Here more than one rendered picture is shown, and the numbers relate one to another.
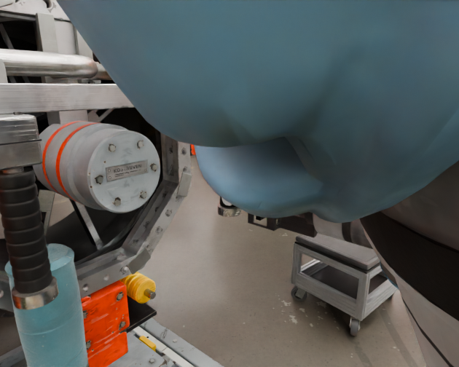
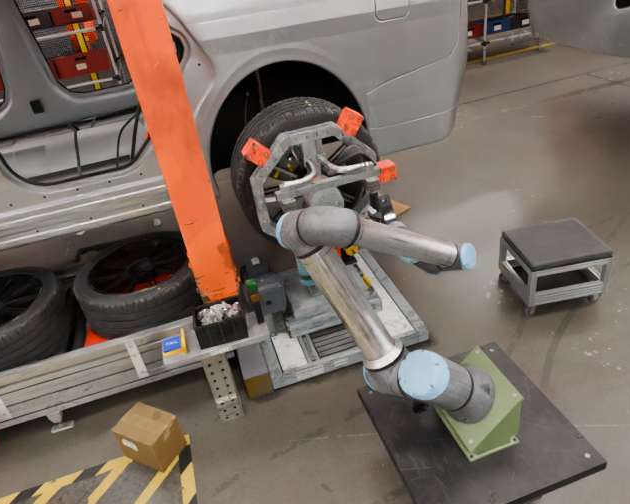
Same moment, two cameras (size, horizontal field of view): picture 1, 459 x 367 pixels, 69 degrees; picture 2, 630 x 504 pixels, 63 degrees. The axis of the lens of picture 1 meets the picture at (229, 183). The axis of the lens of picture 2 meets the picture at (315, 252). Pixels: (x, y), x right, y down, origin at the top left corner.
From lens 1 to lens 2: 162 cm
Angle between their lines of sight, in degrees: 38
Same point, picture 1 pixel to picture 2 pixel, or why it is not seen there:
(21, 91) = (293, 192)
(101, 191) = not seen: hidden behind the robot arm
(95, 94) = (313, 188)
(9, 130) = (290, 205)
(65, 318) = not seen: hidden behind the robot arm
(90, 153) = (315, 200)
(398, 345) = (557, 333)
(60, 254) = not seen: hidden behind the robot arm
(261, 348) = (448, 305)
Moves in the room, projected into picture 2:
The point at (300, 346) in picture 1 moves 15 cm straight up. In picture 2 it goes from (477, 312) to (478, 289)
